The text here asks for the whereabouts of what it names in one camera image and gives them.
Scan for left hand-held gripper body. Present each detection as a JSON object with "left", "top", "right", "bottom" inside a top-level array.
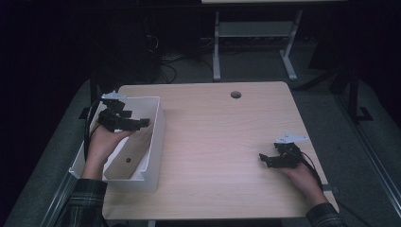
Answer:
[{"left": 97, "top": 90, "right": 140, "bottom": 132}]

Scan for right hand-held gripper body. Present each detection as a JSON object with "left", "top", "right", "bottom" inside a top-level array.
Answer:
[{"left": 273, "top": 132, "right": 309, "bottom": 169}]

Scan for white rectangular box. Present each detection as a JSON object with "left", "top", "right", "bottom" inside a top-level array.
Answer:
[{"left": 68, "top": 96, "right": 167, "bottom": 192}]

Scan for person's left hand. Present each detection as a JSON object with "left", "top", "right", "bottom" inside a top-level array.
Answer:
[{"left": 80, "top": 125, "right": 135, "bottom": 182}]

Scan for person's right hand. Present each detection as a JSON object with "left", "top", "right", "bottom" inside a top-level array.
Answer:
[{"left": 278, "top": 163, "right": 329, "bottom": 208}]

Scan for black metal stand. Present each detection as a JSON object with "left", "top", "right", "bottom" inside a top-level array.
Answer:
[
  {"left": 78, "top": 67, "right": 102, "bottom": 120},
  {"left": 345, "top": 64, "right": 375, "bottom": 125}
]

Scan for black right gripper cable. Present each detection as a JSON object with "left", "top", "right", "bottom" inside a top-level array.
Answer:
[{"left": 301, "top": 150, "right": 375, "bottom": 227}]

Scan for black floor cables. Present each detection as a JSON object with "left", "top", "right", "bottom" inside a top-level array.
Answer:
[{"left": 157, "top": 54, "right": 211, "bottom": 85}]

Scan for aluminium rail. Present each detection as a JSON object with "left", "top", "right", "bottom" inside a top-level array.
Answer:
[
  {"left": 39, "top": 172, "right": 81, "bottom": 227},
  {"left": 334, "top": 94, "right": 401, "bottom": 219}
]

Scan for white metal desk frame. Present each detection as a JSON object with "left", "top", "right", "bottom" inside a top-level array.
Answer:
[{"left": 212, "top": 9, "right": 305, "bottom": 82}]

